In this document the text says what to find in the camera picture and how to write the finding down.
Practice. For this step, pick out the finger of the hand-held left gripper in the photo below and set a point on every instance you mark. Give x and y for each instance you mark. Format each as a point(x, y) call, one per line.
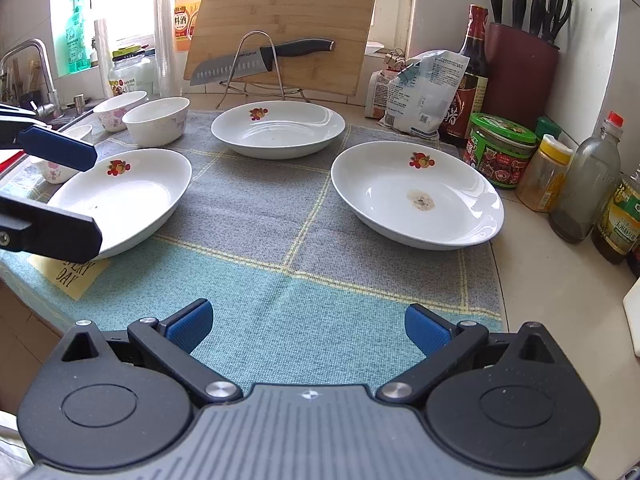
point(60, 152)
point(50, 235)

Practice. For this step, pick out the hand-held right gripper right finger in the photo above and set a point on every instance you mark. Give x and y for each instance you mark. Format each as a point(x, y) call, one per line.
point(425, 330)

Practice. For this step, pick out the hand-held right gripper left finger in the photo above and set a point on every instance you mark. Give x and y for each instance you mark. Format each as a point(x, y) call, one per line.
point(190, 327)

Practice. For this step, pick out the white flower print plate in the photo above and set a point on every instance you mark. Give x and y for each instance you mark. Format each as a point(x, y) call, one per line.
point(280, 130)
point(415, 195)
point(135, 200)

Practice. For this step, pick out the plain white bowl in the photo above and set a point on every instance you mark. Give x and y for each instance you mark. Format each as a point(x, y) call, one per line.
point(155, 125)

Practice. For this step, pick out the white bowl with pink print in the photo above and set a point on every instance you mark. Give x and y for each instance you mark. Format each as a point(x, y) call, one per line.
point(52, 172)
point(115, 112)

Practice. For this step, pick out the yellow sticky note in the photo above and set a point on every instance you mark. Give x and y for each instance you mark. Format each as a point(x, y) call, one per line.
point(70, 275)

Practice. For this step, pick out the metal faucet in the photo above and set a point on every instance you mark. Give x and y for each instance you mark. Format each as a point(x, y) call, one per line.
point(42, 60)

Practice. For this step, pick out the stack of clear plastic cups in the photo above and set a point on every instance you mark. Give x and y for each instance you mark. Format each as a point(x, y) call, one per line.
point(102, 60)
point(165, 40)

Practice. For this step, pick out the glass jar with green lid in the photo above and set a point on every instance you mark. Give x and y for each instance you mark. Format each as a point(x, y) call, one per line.
point(132, 72)

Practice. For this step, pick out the green dish soap bottle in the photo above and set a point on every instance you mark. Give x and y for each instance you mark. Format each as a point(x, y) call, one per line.
point(77, 40)

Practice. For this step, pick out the grey and teal checked cloth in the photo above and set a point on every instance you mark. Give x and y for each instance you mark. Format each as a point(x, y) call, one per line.
point(280, 240)

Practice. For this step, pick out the orange cooking wine jug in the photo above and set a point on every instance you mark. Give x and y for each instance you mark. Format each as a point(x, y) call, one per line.
point(185, 15)

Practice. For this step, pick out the green lidded sauce jar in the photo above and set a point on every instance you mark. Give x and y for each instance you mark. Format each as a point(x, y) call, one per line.
point(497, 155)

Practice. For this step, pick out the yellow lidded spice jar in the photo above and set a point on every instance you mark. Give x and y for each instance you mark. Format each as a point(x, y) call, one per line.
point(542, 180)

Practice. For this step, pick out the white plastic bag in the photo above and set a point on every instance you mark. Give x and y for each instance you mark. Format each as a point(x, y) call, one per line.
point(425, 95)

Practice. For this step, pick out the small green capped container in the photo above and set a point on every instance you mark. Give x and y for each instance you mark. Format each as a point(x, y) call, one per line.
point(549, 127)

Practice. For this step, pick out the red and white bag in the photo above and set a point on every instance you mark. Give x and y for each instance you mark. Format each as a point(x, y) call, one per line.
point(379, 95)

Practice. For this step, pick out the dark soy sauce bottle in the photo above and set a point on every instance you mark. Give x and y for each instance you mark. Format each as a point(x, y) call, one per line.
point(472, 85)

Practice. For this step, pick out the dark red knife block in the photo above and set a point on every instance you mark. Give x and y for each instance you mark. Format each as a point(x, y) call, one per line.
point(520, 80)

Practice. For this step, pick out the metal binder clip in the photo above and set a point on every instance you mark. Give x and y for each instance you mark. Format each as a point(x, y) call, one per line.
point(395, 60)

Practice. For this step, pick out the bamboo cutting board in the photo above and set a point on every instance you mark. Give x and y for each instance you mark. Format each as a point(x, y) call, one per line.
point(300, 10)

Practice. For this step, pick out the black scissors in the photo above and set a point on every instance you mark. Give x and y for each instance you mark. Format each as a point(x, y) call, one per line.
point(556, 15)

